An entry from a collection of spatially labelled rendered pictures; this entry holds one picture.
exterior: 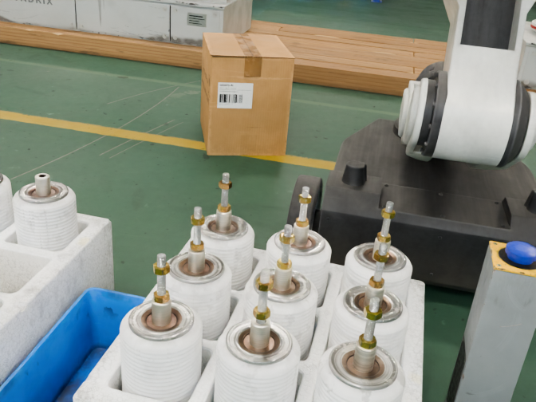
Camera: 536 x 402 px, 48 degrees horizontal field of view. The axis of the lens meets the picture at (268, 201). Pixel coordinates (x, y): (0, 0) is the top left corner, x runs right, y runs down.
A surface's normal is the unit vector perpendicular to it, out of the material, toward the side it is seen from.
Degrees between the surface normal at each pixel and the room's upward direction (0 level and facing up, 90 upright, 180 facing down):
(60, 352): 88
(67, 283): 90
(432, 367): 0
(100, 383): 0
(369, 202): 45
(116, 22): 90
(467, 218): 0
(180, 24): 90
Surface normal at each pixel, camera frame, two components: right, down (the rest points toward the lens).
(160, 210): 0.07, -0.89
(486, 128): -0.20, 0.32
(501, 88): -0.10, -0.29
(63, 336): 0.97, 0.14
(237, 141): 0.17, 0.44
